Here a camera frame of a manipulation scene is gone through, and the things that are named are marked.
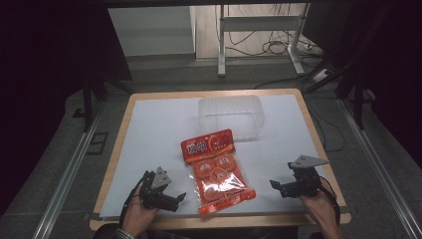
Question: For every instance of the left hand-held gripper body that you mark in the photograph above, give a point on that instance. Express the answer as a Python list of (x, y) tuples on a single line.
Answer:
[(156, 189)]

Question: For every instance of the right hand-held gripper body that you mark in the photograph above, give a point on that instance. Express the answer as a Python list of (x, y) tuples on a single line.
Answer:
[(303, 179)]

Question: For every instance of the person's left hand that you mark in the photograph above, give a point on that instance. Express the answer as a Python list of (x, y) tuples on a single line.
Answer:
[(137, 215)]

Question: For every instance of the orange snack packet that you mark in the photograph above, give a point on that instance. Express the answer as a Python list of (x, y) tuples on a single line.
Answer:
[(215, 172)]

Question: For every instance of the white table mat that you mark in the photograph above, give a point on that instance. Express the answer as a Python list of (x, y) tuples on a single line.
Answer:
[(156, 132)]

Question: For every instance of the clear plastic container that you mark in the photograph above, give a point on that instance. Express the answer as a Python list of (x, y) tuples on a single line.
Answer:
[(232, 116)]

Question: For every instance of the black metal stand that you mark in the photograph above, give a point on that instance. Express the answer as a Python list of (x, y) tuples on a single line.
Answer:
[(358, 99), (88, 103)]

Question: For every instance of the white power strip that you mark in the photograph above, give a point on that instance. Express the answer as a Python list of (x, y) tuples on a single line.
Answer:
[(321, 75)]

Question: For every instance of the white cabinet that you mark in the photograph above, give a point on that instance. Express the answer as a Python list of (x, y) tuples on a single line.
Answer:
[(152, 31)]

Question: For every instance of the aluminium floor rail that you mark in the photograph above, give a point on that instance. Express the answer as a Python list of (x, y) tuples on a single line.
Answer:
[(381, 172), (63, 186)]

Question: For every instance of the white metal desk frame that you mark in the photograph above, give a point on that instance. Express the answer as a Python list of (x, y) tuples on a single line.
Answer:
[(258, 23)]

